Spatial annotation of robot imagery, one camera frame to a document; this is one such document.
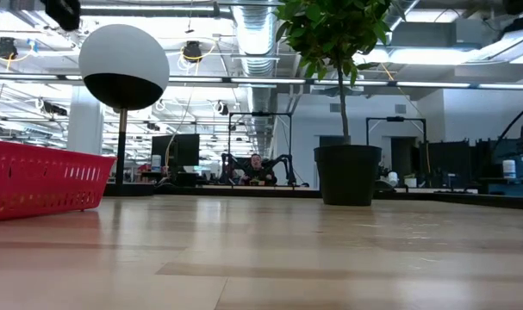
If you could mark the background black robot arm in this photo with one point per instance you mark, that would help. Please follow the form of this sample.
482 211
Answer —
224 165
287 161

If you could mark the green potted plant black pot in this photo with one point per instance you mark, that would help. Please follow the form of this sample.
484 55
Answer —
347 172

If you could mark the white canister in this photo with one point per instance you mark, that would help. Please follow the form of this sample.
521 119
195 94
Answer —
509 169

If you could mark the black ceiling camera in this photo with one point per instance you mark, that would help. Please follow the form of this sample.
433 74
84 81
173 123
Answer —
193 51
5 47

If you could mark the black computer monitor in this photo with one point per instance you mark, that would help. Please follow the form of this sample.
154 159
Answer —
183 148

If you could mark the white globe table lamp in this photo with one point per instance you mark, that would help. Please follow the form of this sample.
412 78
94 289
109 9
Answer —
123 51

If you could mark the white pillar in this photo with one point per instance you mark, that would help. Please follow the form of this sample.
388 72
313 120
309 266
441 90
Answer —
86 142

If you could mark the white cup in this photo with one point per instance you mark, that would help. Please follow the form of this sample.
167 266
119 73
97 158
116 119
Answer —
393 177

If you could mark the white bottle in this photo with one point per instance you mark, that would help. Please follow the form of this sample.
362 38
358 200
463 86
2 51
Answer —
156 163

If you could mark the dark cabinets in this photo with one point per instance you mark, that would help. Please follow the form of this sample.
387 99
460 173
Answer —
450 159

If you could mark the long ceiling light strip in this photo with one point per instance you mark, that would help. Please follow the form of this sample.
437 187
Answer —
269 80

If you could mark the person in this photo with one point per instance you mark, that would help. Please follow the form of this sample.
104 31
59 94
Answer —
257 163

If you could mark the black aluminium table frame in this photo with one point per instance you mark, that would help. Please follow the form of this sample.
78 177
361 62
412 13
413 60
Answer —
244 190

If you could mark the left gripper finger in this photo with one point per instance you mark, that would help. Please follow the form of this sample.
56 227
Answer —
65 13

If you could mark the silver ventilation duct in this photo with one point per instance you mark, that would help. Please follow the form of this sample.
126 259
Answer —
254 26

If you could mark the red plastic basket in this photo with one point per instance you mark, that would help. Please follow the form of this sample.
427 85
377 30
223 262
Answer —
37 181

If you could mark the black metal frame stand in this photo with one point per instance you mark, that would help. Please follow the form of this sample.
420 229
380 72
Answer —
394 118
261 113

